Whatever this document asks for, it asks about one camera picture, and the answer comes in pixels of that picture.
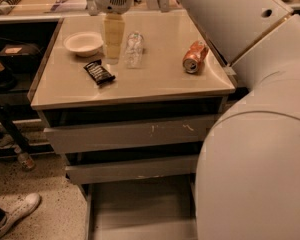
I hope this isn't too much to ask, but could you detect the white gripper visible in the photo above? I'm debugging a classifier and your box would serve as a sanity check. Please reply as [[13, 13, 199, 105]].
[[93, 0, 133, 64]]

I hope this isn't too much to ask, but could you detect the black rxbar chocolate wrapper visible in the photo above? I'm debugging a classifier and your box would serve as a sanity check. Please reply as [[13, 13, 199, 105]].
[[84, 60, 115, 86]]

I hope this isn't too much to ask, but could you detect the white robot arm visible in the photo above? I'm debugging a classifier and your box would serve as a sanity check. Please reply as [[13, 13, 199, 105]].
[[178, 0, 300, 240]]

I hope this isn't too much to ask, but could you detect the grey drawer cabinet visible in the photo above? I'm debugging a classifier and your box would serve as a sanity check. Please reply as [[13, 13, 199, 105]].
[[27, 9, 238, 240]]

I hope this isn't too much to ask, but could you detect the top grey drawer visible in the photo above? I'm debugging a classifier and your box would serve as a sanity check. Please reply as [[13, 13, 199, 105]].
[[44, 115, 216, 154]]

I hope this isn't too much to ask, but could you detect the middle grey drawer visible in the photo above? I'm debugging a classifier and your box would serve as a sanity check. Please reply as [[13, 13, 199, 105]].
[[66, 155, 198, 185]]

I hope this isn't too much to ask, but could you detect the bottom open grey drawer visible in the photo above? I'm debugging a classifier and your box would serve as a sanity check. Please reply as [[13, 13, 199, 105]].
[[85, 175, 198, 240]]

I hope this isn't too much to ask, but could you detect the white paper bowl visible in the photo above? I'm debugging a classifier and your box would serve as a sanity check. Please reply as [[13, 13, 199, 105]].
[[63, 32, 104, 57]]

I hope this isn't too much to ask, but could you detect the clear crushed plastic bottle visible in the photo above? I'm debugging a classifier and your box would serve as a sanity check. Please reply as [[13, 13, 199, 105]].
[[124, 31, 144, 68]]

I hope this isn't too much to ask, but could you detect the orange soda can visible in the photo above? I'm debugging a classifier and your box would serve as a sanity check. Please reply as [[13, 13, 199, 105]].
[[182, 41, 209, 74]]

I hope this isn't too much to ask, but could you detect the black bag with label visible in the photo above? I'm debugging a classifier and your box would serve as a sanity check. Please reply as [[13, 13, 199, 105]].
[[0, 43, 41, 73]]

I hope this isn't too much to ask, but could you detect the small bottle on floor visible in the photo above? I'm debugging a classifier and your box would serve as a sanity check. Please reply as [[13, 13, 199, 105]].
[[14, 146, 35, 171]]

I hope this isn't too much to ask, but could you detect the white sneaker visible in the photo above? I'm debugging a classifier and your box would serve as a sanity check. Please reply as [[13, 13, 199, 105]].
[[0, 193, 41, 238]]

